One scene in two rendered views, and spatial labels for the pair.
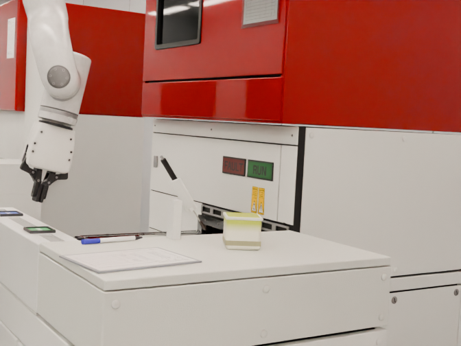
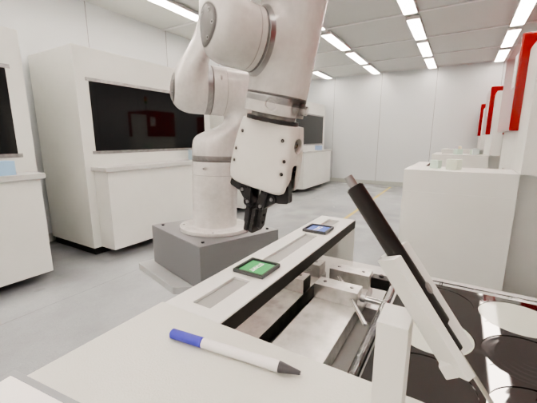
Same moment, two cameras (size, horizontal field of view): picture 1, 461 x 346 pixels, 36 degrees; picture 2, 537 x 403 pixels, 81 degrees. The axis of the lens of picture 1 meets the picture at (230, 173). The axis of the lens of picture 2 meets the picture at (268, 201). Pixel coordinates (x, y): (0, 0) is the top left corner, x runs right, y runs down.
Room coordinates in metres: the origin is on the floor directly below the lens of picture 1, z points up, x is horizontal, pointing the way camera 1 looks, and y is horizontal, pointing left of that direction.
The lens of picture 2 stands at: (1.33, -0.02, 1.17)
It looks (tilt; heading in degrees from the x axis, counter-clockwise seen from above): 11 degrees down; 63
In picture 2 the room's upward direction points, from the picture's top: straight up
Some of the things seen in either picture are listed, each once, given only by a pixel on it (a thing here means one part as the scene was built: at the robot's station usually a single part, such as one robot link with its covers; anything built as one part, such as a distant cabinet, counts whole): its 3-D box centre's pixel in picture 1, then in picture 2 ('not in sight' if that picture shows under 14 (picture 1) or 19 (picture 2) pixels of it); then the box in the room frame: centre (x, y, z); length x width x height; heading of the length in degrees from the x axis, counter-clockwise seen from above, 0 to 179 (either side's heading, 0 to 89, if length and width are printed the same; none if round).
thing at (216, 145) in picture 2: not in sight; (227, 115); (1.62, 0.80, 1.23); 0.19 x 0.12 x 0.24; 175
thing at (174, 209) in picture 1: (181, 207); (419, 345); (1.50, 0.10, 1.03); 0.06 x 0.04 x 0.13; 122
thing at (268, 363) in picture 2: (112, 239); (229, 351); (1.42, 0.23, 0.97); 0.14 x 0.01 x 0.01; 129
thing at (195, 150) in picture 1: (212, 189); not in sight; (2.05, 0.05, 1.02); 0.82 x 0.03 x 0.40; 32
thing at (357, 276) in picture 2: not in sight; (350, 275); (1.75, 0.44, 0.89); 0.08 x 0.03 x 0.03; 122
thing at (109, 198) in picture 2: not in sight; (144, 152); (1.73, 4.17, 1.00); 1.80 x 1.08 x 2.00; 32
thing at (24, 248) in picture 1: (22, 252); (291, 280); (1.63, 0.48, 0.89); 0.55 x 0.09 x 0.14; 32
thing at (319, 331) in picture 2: not in sight; (321, 327); (1.62, 0.35, 0.87); 0.36 x 0.08 x 0.03; 32
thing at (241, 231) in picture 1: (241, 231); not in sight; (1.43, -0.03, 1.00); 0.07 x 0.07 x 0.07; 6
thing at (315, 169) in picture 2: not in sight; (299, 145); (5.46, 6.50, 1.00); 1.80 x 1.08 x 2.00; 32
